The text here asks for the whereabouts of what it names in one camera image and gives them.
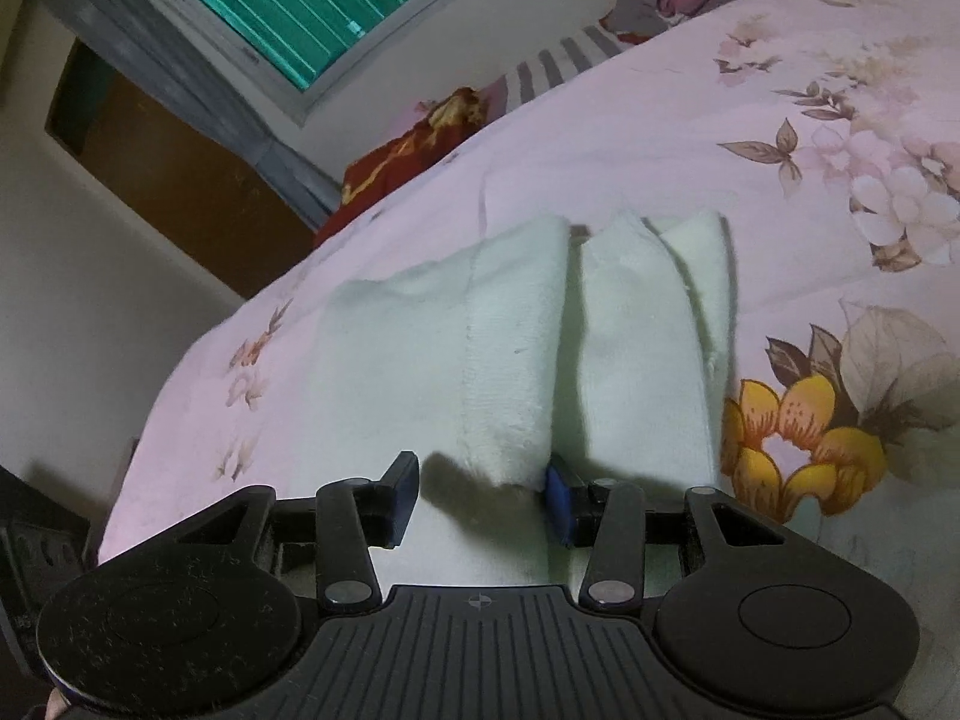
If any pale green small cloth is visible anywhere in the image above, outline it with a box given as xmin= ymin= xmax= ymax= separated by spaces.
xmin=291 ymin=211 xmax=732 ymax=587

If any grey left curtain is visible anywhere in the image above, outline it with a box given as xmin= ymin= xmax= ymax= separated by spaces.
xmin=41 ymin=0 xmax=340 ymax=229

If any pink floral bed sheet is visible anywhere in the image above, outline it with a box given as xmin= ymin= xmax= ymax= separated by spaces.
xmin=99 ymin=0 xmax=958 ymax=718

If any grey striped pillow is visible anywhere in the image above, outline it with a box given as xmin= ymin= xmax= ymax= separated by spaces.
xmin=482 ymin=25 xmax=644 ymax=122

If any red floral pillow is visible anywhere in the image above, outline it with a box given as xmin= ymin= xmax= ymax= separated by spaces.
xmin=313 ymin=86 xmax=488 ymax=249

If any dark brown wooden door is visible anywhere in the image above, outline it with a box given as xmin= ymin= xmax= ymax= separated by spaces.
xmin=47 ymin=41 xmax=313 ymax=298

